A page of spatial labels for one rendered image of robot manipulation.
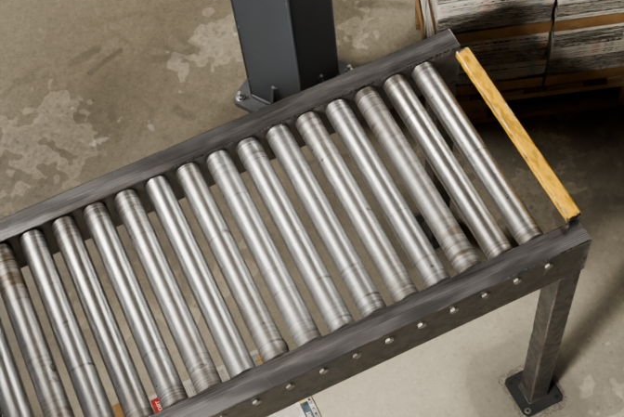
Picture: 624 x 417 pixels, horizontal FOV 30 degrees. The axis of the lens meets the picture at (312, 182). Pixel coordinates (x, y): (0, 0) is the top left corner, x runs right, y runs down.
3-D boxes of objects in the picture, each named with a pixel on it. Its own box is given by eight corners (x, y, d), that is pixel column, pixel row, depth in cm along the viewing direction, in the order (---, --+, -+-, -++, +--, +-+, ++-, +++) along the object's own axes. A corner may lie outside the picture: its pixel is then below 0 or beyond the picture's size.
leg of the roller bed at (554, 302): (538, 374, 284) (568, 246, 225) (550, 395, 281) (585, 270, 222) (516, 384, 283) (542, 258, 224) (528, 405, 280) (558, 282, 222)
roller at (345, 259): (271, 138, 236) (290, 123, 235) (374, 331, 213) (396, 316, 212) (258, 131, 232) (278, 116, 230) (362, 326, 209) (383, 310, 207)
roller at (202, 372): (137, 193, 231) (133, 180, 226) (228, 396, 208) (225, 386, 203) (114, 203, 230) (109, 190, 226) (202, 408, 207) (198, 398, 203)
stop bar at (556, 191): (469, 50, 236) (469, 45, 234) (582, 217, 215) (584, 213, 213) (454, 57, 235) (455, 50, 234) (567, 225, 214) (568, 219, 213)
